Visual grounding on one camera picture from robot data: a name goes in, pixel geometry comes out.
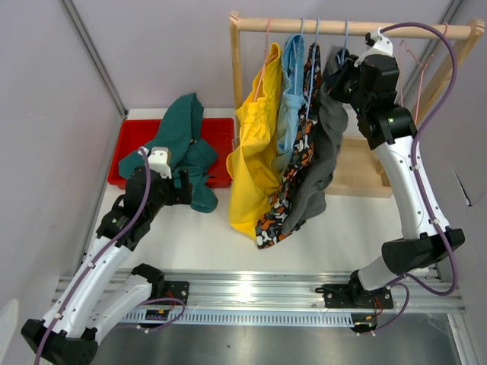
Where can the white slotted cable duct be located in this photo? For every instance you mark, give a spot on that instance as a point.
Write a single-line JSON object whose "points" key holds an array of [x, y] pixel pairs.
{"points": [[314, 318]]}

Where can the grey shorts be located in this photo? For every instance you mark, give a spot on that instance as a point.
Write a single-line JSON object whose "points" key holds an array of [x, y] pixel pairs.
{"points": [[303, 205]]}

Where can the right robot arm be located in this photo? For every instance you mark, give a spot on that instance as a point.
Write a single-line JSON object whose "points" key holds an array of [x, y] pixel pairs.
{"points": [[369, 86]]}

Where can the pink hanger under yellow shorts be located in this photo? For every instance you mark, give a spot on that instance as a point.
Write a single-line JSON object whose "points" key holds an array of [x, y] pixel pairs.
{"points": [[265, 55]]}

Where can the dark green shorts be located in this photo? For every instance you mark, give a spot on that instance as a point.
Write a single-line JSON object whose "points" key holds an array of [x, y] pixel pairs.
{"points": [[180, 132]]}

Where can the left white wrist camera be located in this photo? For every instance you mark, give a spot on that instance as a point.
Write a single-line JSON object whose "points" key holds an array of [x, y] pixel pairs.
{"points": [[159, 161]]}

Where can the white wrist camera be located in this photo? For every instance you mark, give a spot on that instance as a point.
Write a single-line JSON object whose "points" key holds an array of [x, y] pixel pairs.
{"points": [[159, 161], [377, 44]]}

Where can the blue hanger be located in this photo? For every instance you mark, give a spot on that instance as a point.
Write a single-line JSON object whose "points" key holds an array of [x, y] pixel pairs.
{"points": [[302, 30], [311, 74], [341, 55]]}

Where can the wooden clothes rack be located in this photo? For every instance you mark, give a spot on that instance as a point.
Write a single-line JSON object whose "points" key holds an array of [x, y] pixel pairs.
{"points": [[359, 173]]}

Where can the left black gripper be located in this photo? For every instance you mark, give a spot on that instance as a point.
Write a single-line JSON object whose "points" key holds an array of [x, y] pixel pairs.
{"points": [[179, 195]]}

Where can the blue hanger under camouflage shorts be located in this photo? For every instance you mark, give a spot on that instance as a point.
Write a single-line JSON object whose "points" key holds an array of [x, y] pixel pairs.
{"points": [[311, 74]]}

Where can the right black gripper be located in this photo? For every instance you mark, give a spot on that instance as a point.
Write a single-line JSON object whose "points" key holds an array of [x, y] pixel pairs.
{"points": [[335, 81]]}

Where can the light blue shorts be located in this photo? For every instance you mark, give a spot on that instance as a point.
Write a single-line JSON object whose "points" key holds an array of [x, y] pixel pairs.
{"points": [[292, 100]]}

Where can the camouflage patterned shorts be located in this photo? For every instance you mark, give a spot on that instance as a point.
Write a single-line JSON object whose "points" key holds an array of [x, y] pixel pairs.
{"points": [[268, 227]]}

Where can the yellow shorts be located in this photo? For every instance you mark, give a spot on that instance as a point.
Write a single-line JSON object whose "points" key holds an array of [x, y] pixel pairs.
{"points": [[254, 179]]}

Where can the red plastic bin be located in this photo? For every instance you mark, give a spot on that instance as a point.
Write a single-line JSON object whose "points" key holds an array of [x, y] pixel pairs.
{"points": [[218, 132]]}

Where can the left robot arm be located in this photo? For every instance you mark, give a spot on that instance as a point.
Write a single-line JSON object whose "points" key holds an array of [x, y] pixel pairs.
{"points": [[72, 330]]}

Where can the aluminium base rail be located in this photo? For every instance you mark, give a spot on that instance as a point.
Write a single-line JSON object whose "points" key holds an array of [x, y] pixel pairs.
{"points": [[279, 290]]}

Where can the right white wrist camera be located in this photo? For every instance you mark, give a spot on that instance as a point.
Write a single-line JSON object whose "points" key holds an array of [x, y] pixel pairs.
{"points": [[377, 44]]}

